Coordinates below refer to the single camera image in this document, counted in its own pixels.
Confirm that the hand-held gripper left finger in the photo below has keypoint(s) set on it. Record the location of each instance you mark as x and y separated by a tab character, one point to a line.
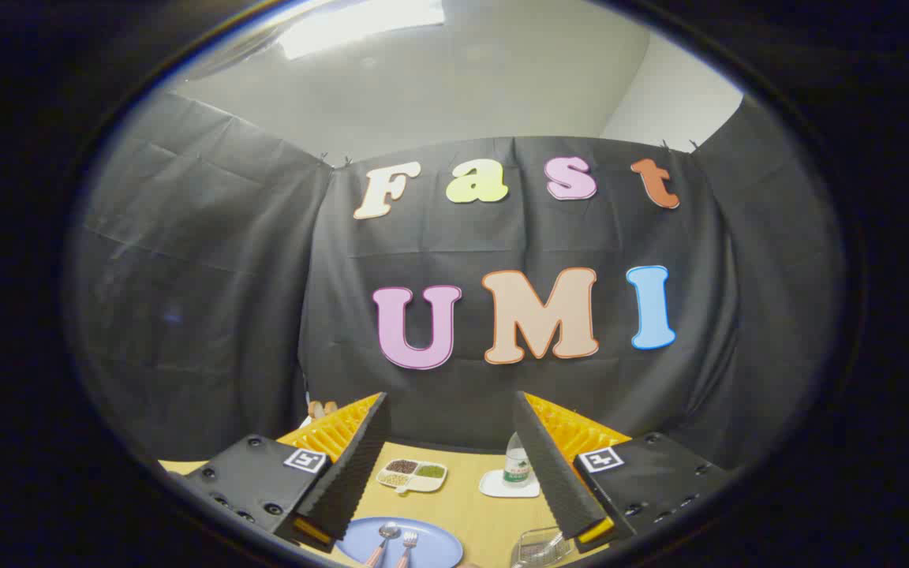
352	473

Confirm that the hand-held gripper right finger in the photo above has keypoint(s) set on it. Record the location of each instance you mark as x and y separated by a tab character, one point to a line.
557	473

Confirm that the clear plastic water bottle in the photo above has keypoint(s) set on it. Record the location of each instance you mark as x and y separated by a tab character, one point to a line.
516	465

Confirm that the white divided dish of beans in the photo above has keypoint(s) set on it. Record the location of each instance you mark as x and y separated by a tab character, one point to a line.
411	476

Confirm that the white square coaster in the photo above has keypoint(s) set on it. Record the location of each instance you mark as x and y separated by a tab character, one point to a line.
494	485

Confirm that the metal drain basket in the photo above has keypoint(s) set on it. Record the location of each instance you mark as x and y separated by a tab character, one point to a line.
537	548

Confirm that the blue round plate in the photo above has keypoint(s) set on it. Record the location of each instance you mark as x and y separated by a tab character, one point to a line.
431	546

